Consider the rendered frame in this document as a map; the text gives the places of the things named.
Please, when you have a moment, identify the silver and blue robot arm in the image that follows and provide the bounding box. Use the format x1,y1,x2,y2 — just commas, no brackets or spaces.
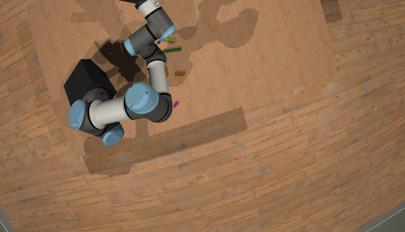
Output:
69,0,177,146

